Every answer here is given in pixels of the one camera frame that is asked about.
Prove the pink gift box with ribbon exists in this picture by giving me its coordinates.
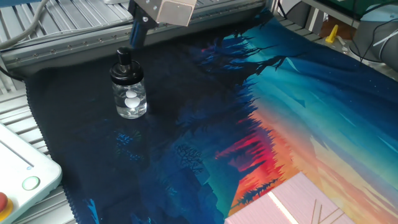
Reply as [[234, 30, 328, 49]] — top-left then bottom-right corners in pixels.
[[224, 171, 357, 224]]

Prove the colourful landscape printed mat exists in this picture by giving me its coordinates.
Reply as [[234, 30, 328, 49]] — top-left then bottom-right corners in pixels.
[[24, 9, 398, 224]]

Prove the silver grey gripper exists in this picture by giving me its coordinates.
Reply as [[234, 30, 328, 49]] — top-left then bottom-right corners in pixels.
[[127, 0, 198, 49]]

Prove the white teach pendant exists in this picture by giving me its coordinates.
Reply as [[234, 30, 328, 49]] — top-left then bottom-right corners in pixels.
[[0, 121, 63, 224]]

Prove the short black cable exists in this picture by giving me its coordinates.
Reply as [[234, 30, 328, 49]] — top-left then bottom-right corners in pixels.
[[0, 67, 24, 82]]

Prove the black knobbed jar lid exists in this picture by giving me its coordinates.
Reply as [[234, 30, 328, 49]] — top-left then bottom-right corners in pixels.
[[109, 46, 144, 86]]

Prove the aluminium table edge rail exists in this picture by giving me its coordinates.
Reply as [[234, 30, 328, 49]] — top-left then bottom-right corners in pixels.
[[0, 0, 271, 75]]

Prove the thick grey cable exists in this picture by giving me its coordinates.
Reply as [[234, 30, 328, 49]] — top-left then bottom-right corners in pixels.
[[0, 0, 50, 50]]

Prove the clear glass jar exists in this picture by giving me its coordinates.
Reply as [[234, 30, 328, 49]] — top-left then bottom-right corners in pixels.
[[111, 79, 148, 120]]

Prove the white zip tie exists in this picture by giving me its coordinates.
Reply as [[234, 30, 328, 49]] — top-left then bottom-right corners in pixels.
[[372, 29, 398, 47]]

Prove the yellow plastic object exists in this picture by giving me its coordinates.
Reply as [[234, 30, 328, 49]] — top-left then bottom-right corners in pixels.
[[325, 24, 339, 44]]

